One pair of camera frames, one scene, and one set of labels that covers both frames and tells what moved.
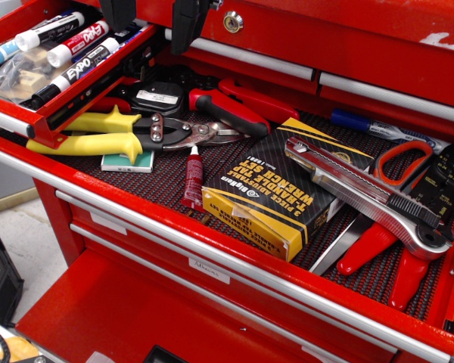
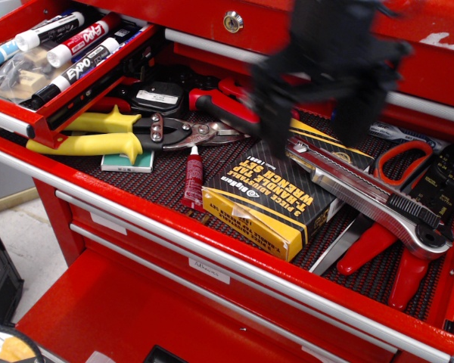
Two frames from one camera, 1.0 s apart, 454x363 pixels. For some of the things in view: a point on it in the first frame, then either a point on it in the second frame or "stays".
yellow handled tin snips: x=131 y=132 stays
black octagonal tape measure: x=160 y=97 stays
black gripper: x=188 y=17 -> x=346 y=49
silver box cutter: x=410 y=223 stays
